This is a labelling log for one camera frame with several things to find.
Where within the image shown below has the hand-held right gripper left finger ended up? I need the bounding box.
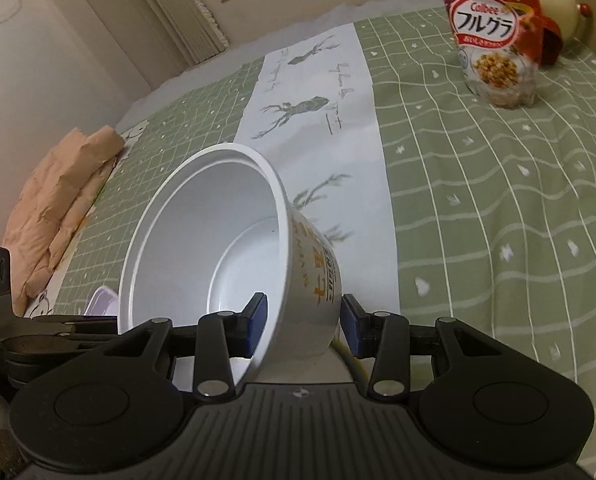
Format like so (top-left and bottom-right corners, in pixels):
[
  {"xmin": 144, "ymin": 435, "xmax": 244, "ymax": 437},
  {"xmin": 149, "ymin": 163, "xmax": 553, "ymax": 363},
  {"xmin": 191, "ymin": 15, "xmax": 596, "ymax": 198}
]
[{"xmin": 115, "ymin": 292, "xmax": 270, "ymax": 397}]

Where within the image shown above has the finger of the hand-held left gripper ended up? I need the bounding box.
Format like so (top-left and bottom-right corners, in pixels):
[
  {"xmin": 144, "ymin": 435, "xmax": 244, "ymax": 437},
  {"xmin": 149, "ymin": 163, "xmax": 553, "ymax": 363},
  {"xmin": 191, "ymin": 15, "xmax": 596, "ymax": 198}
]
[
  {"xmin": 5, "ymin": 334, "xmax": 129, "ymax": 385},
  {"xmin": 28, "ymin": 313, "xmax": 120, "ymax": 337}
]

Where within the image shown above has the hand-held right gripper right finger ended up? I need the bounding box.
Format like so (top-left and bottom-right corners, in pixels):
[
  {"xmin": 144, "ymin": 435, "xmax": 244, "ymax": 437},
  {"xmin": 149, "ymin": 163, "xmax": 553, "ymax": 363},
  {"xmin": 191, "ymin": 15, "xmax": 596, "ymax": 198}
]
[{"xmin": 340, "ymin": 294, "xmax": 485, "ymax": 397}]

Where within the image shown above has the red rectangular tray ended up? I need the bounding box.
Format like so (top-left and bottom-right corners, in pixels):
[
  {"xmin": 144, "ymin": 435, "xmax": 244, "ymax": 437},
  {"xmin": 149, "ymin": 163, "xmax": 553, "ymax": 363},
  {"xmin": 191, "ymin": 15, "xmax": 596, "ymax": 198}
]
[{"xmin": 84, "ymin": 285, "xmax": 120, "ymax": 320}]

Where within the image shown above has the cream bowl with yellow rim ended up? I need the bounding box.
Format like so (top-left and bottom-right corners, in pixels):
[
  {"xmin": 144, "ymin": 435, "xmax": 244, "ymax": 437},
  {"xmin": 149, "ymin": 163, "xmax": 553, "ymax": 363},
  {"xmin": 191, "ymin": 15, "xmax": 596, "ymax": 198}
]
[{"xmin": 328, "ymin": 332, "xmax": 374, "ymax": 387}]

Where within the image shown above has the white plastic bowl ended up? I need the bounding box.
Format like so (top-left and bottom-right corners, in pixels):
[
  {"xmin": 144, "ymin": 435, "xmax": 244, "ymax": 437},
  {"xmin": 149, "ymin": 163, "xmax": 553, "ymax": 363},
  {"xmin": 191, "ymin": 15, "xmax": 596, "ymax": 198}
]
[{"xmin": 118, "ymin": 143, "xmax": 342, "ymax": 386}]

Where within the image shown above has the peach comforter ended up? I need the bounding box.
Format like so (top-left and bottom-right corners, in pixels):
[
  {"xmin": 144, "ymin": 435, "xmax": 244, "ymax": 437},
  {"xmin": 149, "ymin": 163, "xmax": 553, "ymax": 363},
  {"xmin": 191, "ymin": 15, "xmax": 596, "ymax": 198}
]
[{"xmin": 2, "ymin": 125, "xmax": 126, "ymax": 306}]

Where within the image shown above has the green checked bedsheet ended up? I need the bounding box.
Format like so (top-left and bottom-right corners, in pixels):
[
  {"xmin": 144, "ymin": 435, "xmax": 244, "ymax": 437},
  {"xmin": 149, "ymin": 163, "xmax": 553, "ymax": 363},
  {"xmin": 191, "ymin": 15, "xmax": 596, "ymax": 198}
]
[{"xmin": 18, "ymin": 0, "xmax": 596, "ymax": 411}]

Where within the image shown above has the white deer-print cloth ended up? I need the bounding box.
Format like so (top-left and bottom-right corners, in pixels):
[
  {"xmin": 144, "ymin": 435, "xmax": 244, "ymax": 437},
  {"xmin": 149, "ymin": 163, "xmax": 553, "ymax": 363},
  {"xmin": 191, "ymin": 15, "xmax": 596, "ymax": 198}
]
[{"xmin": 233, "ymin": 19, "xmax": 403, "ymax": 361}]

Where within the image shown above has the beige curtain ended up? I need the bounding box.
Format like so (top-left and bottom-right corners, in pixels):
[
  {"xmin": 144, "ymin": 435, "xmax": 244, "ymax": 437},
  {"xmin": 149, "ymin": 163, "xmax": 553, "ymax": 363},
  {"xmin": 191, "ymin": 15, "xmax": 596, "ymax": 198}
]
[{"xmin": 118, "ymin": 0, "xmax": 229, "ymax": 68}]

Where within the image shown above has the red cereal bag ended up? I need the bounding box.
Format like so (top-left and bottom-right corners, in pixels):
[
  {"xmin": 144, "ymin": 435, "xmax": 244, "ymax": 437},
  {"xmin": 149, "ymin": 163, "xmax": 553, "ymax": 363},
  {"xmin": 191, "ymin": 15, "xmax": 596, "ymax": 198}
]
[{"xmin": 423, "ymin": 0, "xmax": 541, "ymax": 110}]

